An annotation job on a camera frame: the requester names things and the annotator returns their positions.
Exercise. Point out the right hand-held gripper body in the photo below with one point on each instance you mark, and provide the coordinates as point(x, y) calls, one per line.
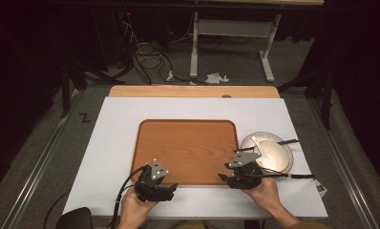
point(246, 179)

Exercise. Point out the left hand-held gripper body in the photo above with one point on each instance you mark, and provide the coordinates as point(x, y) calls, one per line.
point(148, 187)

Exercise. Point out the large silver metal plate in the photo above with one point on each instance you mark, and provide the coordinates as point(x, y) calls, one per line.
point(250, 141)

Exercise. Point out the small silver metal plate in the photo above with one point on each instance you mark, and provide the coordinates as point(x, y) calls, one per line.
point(275, 157)

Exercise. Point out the brown wooden tray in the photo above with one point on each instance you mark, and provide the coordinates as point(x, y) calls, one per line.
point(185, 149)

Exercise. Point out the black chopstick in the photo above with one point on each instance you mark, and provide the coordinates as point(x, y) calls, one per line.
point(301, 176)
point(288, 141)

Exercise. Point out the person's right hand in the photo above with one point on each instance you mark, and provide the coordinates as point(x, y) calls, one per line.
point(267, 194)

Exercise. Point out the person's left hand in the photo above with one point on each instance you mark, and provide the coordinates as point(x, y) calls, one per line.
point(130, 210)

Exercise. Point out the white board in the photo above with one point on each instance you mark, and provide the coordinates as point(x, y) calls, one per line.
point(115, 143)

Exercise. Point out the white paper tag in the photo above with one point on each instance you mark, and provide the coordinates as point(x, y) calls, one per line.
point(321, 189)

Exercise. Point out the black chair back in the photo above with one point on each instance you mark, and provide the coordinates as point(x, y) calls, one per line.
point(75, 219)

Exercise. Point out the crumpled white paper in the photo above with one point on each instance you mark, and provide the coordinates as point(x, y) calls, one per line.
point(216, 78)

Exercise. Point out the small white paper scrap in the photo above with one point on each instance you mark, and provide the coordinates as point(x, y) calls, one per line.
point(170, 76)

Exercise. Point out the black metal stand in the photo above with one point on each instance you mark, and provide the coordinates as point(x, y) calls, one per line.
point(326, 95)
point(66, 89)

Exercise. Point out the metal floor rail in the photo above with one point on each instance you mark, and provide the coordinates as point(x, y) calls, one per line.
point(38, 165)
point(344, 159)

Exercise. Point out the white metal desk frame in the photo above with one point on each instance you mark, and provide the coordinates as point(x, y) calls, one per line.
point(232, 28)

